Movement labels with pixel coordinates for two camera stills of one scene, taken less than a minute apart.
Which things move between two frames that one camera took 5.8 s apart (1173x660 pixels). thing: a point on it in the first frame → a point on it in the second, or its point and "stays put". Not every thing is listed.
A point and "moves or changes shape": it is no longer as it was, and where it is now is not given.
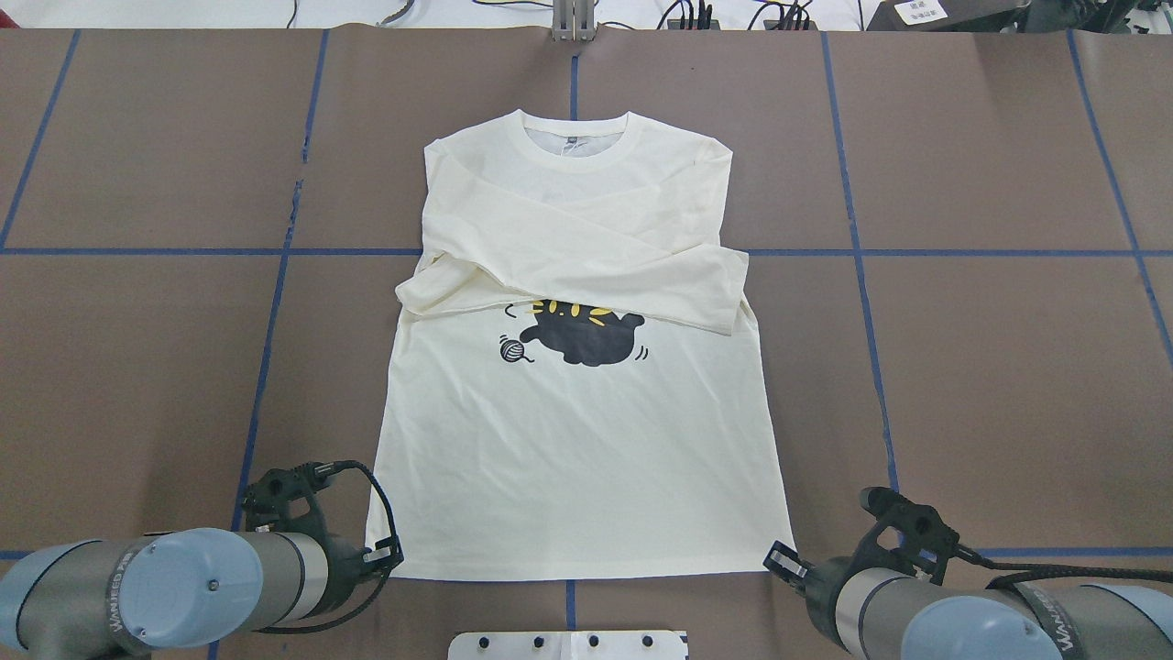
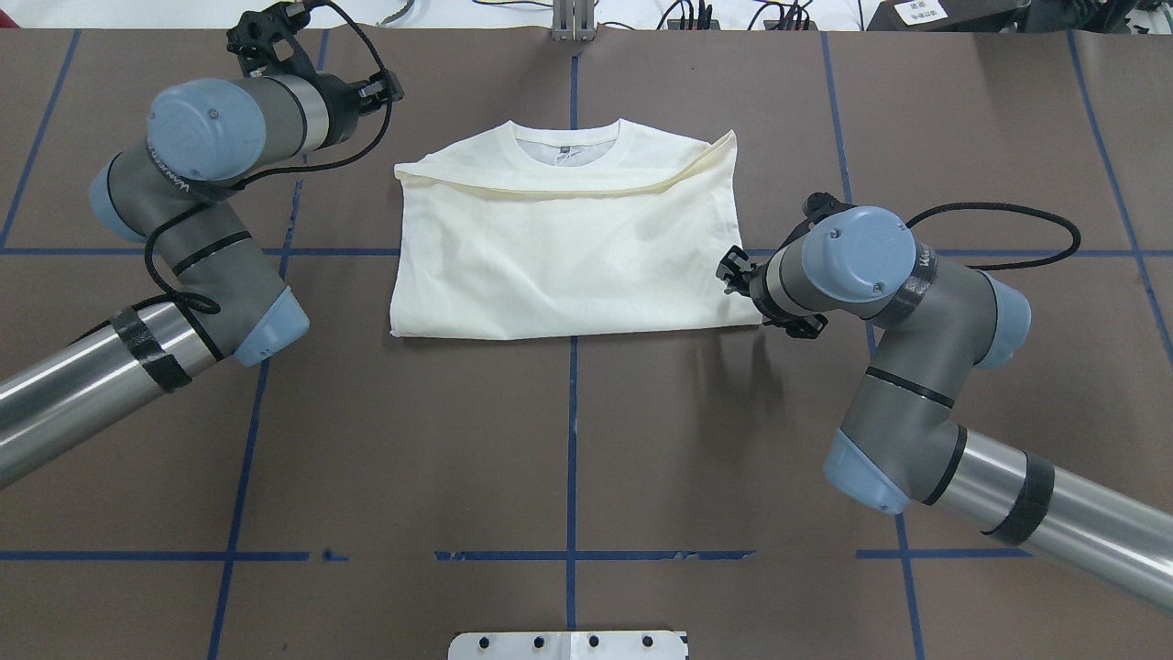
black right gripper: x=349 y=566 → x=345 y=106
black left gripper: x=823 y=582 → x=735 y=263
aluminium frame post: x=573 y=21 stays put
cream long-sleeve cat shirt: x=568 y=394 moves or changes shape
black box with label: x=949 y=16 stays put
